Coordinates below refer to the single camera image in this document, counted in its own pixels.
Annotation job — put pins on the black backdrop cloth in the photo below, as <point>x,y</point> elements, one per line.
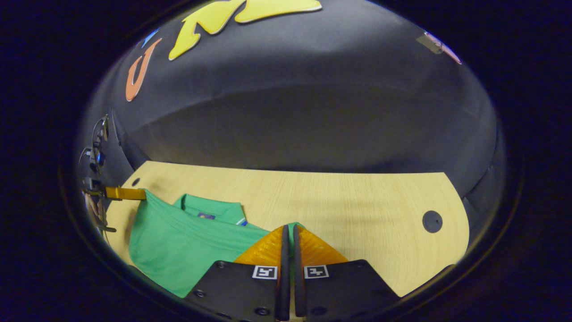
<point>313,112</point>

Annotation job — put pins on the grey tape patch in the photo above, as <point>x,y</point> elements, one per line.
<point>428,43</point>

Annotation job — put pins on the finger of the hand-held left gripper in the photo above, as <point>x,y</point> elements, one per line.
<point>127,193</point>

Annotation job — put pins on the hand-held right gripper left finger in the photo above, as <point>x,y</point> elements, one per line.
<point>285,286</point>

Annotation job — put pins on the green T-shirt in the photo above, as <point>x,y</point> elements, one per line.
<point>178,250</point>

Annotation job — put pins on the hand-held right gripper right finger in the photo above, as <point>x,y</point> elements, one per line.
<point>298,286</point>

